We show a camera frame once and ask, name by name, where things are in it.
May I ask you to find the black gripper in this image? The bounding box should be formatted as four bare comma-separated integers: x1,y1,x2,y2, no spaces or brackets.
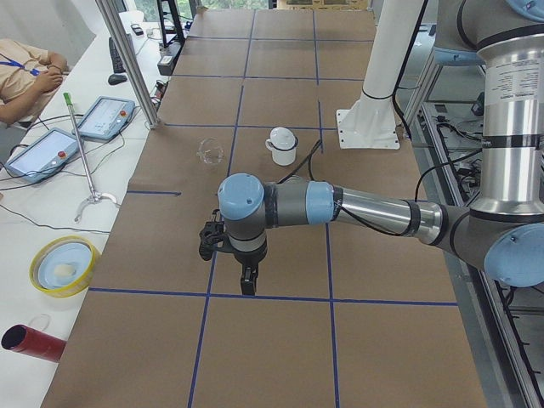
235,250,267,296

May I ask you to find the clear plastic funnel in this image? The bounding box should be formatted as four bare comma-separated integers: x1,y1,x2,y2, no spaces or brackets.
196,138,224,165

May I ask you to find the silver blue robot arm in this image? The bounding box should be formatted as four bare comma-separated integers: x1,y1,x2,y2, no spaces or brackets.
199,1,543,294

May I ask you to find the white enamel cup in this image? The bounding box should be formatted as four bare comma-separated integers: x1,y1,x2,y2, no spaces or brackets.
265,139,298,166

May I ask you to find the metal reacher grabber stick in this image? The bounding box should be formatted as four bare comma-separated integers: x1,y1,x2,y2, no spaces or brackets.
63,93,121,223

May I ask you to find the yellow rimmed blue bowl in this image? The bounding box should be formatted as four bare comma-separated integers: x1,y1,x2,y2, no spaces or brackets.
29,235,101,298

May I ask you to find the far teach pendant tablet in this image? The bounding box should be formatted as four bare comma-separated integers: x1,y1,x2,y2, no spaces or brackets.
77,96,135,142

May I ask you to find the teach pendant tablet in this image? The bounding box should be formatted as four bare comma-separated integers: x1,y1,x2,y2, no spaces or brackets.
5,127,79,184
77,96,135,142

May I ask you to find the grey power box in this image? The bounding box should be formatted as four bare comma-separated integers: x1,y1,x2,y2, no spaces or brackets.
157,42,182,77

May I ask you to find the red cardboard tube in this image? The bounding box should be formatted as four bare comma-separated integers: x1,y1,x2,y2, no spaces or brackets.
1,324,66,363

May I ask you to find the black computer mouse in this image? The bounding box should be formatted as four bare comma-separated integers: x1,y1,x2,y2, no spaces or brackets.
107,73,128,86

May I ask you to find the near teach pendant tablet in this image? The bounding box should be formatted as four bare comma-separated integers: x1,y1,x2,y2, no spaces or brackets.
5,127,79,184

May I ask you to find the black keyboard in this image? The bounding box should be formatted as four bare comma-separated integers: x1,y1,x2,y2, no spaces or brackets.
108,37,125,74

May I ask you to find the black step ladder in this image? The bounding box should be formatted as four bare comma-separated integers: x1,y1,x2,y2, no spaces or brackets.
156,0,186,50

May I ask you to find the person in beige shirt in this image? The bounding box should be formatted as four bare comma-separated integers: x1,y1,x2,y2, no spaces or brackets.
1,38,68,125

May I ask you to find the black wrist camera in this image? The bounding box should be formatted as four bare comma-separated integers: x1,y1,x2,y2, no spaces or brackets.
199,208,233,261

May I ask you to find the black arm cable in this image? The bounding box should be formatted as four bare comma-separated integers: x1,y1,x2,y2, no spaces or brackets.
275,139,468,237

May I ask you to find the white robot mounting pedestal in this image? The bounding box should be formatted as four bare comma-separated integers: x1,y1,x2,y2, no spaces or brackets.
337,0,427,150

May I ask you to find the aluminium side rack frame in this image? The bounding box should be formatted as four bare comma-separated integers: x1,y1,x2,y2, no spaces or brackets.
407,25,544,408

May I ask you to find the aluminium frame post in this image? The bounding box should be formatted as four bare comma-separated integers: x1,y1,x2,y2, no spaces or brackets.
95,0,159,129

